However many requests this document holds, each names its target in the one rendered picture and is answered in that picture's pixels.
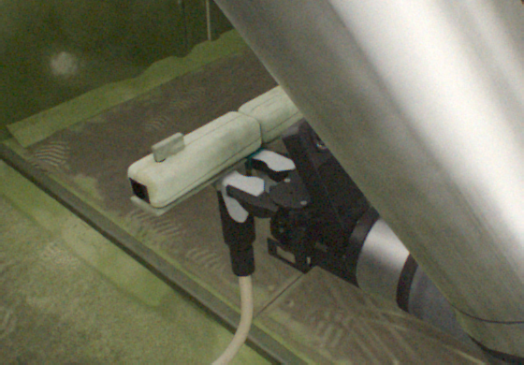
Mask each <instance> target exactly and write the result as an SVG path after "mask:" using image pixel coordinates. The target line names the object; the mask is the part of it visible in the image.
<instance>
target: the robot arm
mask: <svg viewBox="0 0 524 365"><path fill-rule="evenodd" d="M214 2H215V3H216V4H217V5H218V7H219V8H220V9H221V10H222V11H223V12H224V13H225V15H226V16H227V18H228V19H229V20H230V22H231V23H232V24H234V26H235V27H236V30H237V31H238V32H239V33H240V35H241V36H242V38H243V39H244V40H245V42H246V43H247V44H248V45H249V47H251V48H252V50H253V51H254V52H255V54H256V56H257V58H258V59H259V60H260V62H261V63H262V64H263V65H264V67H265V68H266V69H267V70H268V71H269V72H270V74H271V75H272V76H273V78H274V79H276V82H277V83H278V84H279V86H280V87H281V88H282V89H283V90H284V91H285V93H286V94H287V95H288V97H289V98H290V99H291V101H292V102H293V103H294V104H295V106H296V108H297V109H298V110H299V111H300V113H301V114H302V115H303V118H301V119H300V120H298V121H297V122H296V123H295V124H293V125H291V126H290V127H287V128H286V129H285V131H284V132H283V133H282V136H281V138H282V141H283V143H284V146H285V147H286V149H287V150H288V152H289V153H283V152H278V151H276V152H271V151H265V150H264V151H262V152H261V153H258V154H257V155H256V156H255V157H253V158H252V161H253V168H254V169H256V174H257V177H258V178H256V177H246V176H242V175H240V174H239V173H238V172H237V171H236V170H234V169H233V170H232V171H230V172H229V173H227V174H226V175H225V176H223V177H222V178H220V179H218V180H217V181H218V182H219V184H220V191H221V193H222V196H223V199H224V201H225V203H226V206H227V209H228V212H229V214H230V216H231V217H232V218H233V219H234V220H235V221H237V222H245V220H246V218H247V216H248V214H249V213H250V214H251V215H253V216H255V217H256V218H261V219H265V218H271V220H270V221H269V223H270V233H271V235H272V238H274V239H276V241H275V240H273V239H271V238H267V243H268V252H269V255H271V256H273V257H275V258H276V259H278V260H280V261H281V262H284V263H286V264H288V265H290V266H291V267H293V268H295V269H297V270H298V271H300V272H302V273H304V274H307V273H308V272H309V271H310V270H311V269H312V268H313V267H314V266H318V267H319V268H321V269H323V270H326V271H328V272H330V273H332V274H333V275H335V276H337V277H339V278H340V279H342V280H344V281H345V282H347V283H348V284H350V285H353V286H355V287H359V288H361V289H362V290H364V291H365V292H367V293H369V294H371V295H373V296H375V297H376V298H378V299H380V300H382V301H384V302H386V303H387V304H389V305H390V306H392V307H394V308H396V309H398V310H400V311H404V312H406V313H408V314H410V315H412V316H413V317H415V318H416V319H418V320H420V321H424V322H426V323H428V324H430V325H431V326H433V327H435V328H437V329H439V330H441V331H443V332H445V333H446V334H448V335H449V336H451V337H453V338H455V339H457V340H459V341H461V342H462V343H465V344H467V345H469V346H470V347H472V348H474V349H476V350H477V351H479V352H481V353H482V354H483V355H484V356H485V358H486V359H487V360H488V362H489V363H490V365H524V6H523V4H522V2H521V0H214ZM365 197H366V198H367V200H368V201H369V202H370V203H371V204H372V205H373V206H372V207H370V205H369V204H368V202H367V200H366V198H365ZM276 245H277V246H278V247H280V249H282V250H284V251H285V252H289V253H291V254H292V255H294V256H295V263H294V262H290V261H289V260H287V259H285V258H283V257H281V256H279V255H277V247H276ZM292 247H293V249H291V248H292ZM308 258H311V259H310V263H309V264H308Z"/></svg>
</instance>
